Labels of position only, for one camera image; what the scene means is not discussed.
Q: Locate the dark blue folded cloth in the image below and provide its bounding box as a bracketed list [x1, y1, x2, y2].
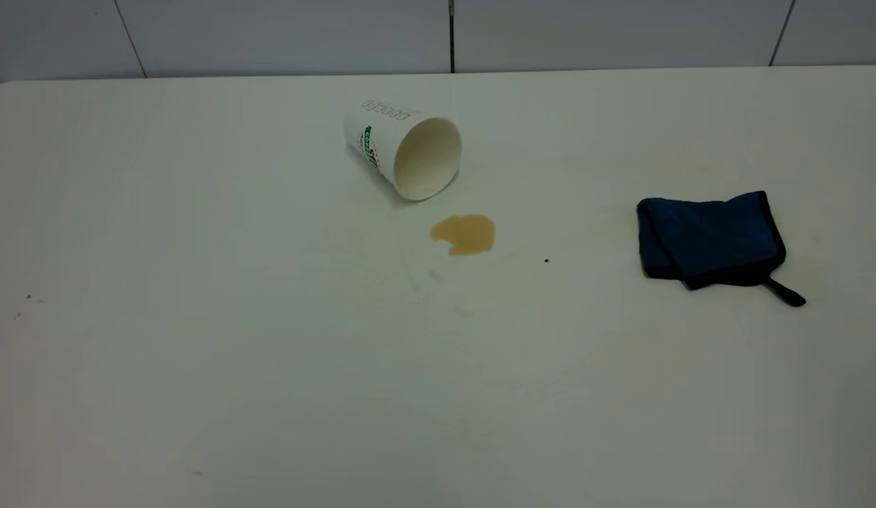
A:
[636, 190, 808, 308]

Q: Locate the brown coffee spill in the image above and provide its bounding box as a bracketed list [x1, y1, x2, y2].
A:
[429, 214, 496, 257]

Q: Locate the white paper coffee cup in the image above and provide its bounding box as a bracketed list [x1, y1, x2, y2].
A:
[342, 99, 463, 202]

